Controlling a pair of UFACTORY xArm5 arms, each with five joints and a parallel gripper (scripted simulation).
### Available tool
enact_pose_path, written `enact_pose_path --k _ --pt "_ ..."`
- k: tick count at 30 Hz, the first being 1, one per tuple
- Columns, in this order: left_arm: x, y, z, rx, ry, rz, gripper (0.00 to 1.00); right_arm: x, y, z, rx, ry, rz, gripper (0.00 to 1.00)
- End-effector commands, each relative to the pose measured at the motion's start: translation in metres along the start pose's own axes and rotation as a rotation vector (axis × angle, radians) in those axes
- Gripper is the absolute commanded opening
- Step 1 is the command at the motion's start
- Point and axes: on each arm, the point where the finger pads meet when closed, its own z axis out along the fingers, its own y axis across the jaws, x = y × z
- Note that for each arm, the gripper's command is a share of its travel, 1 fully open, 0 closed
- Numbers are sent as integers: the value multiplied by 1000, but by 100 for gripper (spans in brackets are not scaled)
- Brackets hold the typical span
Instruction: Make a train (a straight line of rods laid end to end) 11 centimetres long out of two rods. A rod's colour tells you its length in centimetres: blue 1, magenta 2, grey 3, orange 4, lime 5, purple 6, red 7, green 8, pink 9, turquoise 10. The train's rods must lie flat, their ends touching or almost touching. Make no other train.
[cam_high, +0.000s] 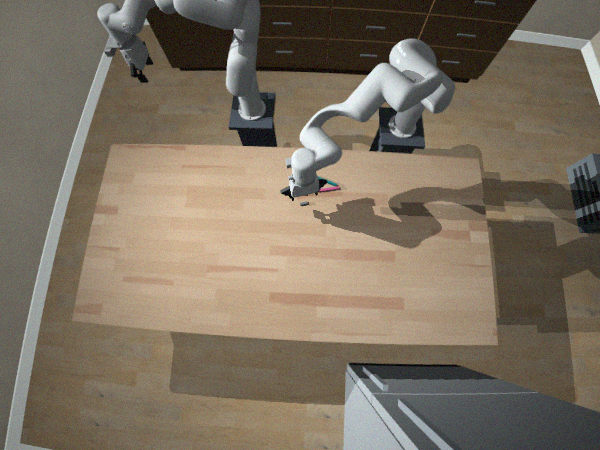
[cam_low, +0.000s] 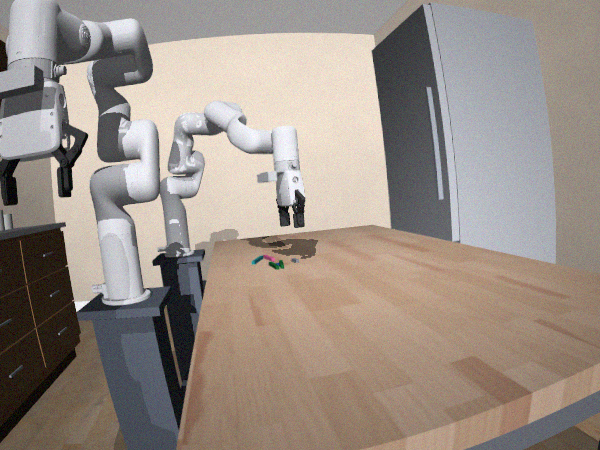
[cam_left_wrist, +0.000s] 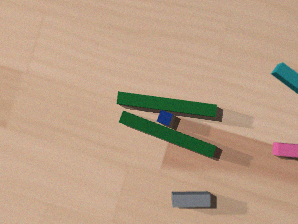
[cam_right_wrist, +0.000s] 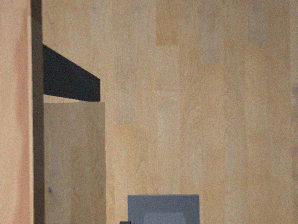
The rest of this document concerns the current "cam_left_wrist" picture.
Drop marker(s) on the pink rod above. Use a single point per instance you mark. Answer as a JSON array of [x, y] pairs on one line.
[[285, 149]]

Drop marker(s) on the small blue cube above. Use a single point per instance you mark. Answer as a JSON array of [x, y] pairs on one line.
[[164, 117]]

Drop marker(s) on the grey rectangular block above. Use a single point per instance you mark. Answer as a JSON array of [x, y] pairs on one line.
[[191, 199]]

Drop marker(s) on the turquoise rod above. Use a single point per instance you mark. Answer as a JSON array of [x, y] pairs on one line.
[[286, 75]]

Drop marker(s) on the green rod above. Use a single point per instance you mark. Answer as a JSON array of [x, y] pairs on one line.
[[167, 134], [167, 104]]

